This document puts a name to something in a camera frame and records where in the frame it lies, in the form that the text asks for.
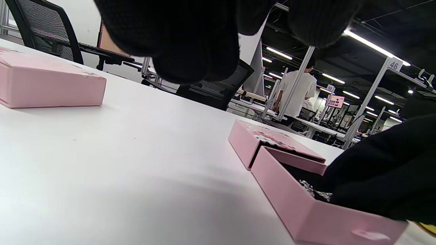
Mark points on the person's right hand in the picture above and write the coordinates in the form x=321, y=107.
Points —
x=391, y=177

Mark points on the pink jewelry box drawer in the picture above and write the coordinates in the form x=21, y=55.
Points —
x=306, y=211

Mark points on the black mesh office chair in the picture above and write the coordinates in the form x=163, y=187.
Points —
x=44, y=27

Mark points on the pink monitor screen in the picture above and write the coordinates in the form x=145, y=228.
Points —
x=336, y=101

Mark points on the yellow cleaning cloth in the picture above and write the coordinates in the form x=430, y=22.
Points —
x=429, y=229

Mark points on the aluminium post with sign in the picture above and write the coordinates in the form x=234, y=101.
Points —
x=368, y=98

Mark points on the black chair with chrome base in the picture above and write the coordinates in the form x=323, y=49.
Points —
x=211, y=92

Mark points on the row of ceiling lights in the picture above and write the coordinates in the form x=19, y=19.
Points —
x=368, y=44

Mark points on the person's left hand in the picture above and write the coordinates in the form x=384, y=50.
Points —
x=190, y=34

